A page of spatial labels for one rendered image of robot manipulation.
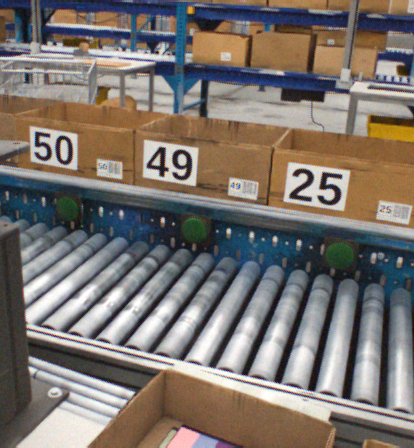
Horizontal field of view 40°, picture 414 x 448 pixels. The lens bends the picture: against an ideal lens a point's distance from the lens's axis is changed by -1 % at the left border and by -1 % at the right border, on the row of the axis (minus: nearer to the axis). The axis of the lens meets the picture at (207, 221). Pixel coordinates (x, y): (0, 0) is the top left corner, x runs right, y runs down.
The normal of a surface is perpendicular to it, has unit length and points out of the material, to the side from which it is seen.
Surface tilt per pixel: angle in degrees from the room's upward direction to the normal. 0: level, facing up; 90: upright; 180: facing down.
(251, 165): 90
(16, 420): 0
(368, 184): 91
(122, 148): 90
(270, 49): 88
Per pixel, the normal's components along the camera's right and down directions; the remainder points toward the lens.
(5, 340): 0.92, 0.19
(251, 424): -0.43, 0.29
